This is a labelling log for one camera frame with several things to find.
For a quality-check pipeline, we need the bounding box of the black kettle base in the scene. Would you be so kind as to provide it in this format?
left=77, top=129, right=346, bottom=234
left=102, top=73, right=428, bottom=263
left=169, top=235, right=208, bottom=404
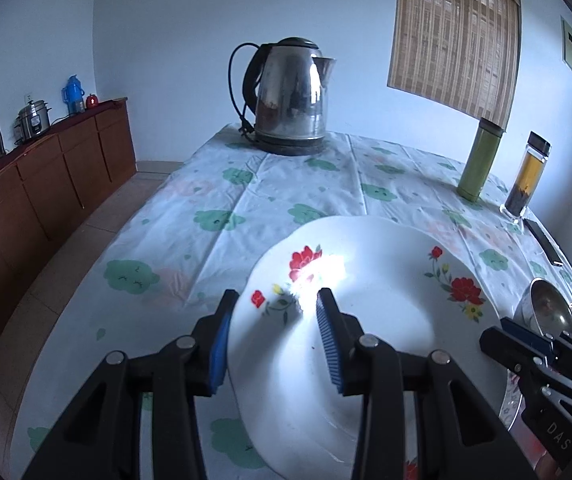
left=253, top=131, right=327, bottom=156

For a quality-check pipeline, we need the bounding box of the black kettle power cord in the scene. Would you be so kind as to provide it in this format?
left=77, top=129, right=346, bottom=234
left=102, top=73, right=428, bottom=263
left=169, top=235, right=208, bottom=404
left=229, top=42, right=263, bottom=137

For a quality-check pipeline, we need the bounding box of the brown wooden sideboard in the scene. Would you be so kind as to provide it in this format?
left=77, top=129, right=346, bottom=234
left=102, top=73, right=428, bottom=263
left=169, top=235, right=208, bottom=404
left=0, top=100, right=137, bottom=366

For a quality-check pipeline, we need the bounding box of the steel electric kettle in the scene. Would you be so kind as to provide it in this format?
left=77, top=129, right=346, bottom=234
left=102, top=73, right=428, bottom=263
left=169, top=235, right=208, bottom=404
left=242, top=36, right=337, bottom=142

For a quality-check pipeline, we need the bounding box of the glass tea bottle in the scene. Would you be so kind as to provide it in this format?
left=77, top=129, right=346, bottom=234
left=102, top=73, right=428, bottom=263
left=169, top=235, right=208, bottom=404
left=499, top=131, right=552, bottom=219

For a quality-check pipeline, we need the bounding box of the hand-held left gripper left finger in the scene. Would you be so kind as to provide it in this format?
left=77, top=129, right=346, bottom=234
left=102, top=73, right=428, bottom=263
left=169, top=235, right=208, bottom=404
left=21, top=288, right=240, bottom=480

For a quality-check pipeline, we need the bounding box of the black smartphone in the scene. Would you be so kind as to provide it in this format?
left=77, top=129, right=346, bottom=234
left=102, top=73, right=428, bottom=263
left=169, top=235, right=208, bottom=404
left=523, top=218, right=566, bottom=267

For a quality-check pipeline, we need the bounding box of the blue water bottle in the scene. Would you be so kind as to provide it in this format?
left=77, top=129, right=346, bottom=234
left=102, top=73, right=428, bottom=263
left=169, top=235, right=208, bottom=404
left=62, top=75, right=86, bottom=116

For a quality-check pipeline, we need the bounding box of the red flower plate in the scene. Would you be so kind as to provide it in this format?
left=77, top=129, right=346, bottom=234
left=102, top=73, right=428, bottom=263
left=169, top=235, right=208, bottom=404
left=227, top=216, right=505, bottom=479

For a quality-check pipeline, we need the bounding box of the silver rice cooker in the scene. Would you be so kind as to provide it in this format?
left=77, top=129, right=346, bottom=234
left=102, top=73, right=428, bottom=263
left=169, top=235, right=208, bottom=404
left=14, top=100, right=52, bottom=144

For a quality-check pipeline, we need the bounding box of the bamboo window blind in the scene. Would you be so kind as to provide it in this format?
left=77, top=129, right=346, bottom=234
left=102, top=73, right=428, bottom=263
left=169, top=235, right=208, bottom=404
left=387, top=0, right=522, bottom=129

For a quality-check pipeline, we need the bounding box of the green thermos flask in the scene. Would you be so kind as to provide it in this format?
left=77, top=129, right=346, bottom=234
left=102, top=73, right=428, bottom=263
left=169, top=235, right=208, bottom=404
left=456, top=117, right=507, bottom=204

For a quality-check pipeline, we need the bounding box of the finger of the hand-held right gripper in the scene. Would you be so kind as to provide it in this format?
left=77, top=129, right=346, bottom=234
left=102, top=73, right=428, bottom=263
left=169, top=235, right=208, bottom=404
left=500, top=316, right=561, bottom=357
left=480, top=326, right=562, bottom=379

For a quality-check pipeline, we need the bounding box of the pink flower plate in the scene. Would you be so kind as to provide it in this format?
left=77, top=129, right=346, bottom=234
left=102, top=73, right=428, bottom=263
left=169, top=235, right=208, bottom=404
left=498, top=374, right=525, bottom=427

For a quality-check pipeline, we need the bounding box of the stainless steel bowl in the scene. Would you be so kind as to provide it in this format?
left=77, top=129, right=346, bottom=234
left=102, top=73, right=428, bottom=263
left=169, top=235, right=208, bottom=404
left=513, top=278, right=572, bottom=337

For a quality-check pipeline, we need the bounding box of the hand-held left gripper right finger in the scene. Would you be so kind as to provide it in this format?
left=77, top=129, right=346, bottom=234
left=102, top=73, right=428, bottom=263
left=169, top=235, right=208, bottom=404
left=315, top=287, right=537, bottom=480

